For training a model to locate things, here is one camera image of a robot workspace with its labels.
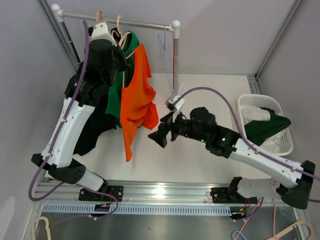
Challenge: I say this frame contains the black t shirt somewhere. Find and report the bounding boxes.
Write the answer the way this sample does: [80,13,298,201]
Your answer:
[73,27,116,156]

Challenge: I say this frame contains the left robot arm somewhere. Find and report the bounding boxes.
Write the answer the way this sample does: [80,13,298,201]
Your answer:
[31,39,128,201]

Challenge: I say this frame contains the orange t shirt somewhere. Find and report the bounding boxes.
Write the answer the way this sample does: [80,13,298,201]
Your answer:
[120,43,159,162]

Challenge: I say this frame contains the slotted cable duct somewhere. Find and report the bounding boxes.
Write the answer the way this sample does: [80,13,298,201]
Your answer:
[42,203,246,216]

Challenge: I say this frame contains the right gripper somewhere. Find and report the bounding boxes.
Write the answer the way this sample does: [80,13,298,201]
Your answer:
[148,108,208,148]

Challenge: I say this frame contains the white and dark green shirt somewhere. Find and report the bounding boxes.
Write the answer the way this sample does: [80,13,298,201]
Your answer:
[241,106,292,148]

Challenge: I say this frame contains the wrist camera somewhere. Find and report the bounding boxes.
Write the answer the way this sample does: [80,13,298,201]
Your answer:
[90,21,117,46]
[165,94,185,118]

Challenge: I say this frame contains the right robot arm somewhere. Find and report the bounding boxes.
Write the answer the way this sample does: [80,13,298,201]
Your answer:
[148,107,315,210]

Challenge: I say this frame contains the beige hanger with green shirt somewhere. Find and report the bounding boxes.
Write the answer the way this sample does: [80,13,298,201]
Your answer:
[116,14,132,50]

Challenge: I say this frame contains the blue wire hanger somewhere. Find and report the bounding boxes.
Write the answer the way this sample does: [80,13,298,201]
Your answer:
[157,24,175,94]

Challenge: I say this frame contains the beige hanger on floor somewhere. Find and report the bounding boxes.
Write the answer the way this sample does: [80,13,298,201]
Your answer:
[264,219,316,240]
[30,216,53,240]

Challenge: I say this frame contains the blue hanger on floor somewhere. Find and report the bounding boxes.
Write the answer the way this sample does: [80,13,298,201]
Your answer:
[230,231,247,240]

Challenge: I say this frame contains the beige hanger with black shirt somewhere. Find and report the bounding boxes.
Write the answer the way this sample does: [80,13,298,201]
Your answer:
[95,10,104,23]

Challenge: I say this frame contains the beige hanger on floor left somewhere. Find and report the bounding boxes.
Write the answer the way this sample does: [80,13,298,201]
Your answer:
[30,216,53,240]

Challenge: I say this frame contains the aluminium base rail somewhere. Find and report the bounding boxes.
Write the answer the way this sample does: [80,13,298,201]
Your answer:
[32,177,303,208]

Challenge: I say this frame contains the beige hanger on floor right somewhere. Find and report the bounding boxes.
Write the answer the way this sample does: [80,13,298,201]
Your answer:
[264,219,316,240]

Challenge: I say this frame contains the metal clothes rack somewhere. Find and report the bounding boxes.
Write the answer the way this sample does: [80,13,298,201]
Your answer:
[50,4,181,95]

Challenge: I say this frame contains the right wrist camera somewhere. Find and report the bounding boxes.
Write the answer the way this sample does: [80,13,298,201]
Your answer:
[165,94,185,118]

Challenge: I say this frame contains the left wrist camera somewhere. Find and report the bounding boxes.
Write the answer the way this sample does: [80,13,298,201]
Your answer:
[90,21,117,46]

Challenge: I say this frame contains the bright green t shirt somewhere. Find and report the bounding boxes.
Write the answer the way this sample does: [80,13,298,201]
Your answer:
[105,32,140,128]

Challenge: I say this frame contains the white plastic basket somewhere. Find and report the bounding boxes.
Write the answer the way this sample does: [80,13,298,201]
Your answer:
[236,94,294,156]

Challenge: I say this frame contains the pink wire hanger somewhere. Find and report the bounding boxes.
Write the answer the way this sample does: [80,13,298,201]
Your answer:
[111,27,140,86]

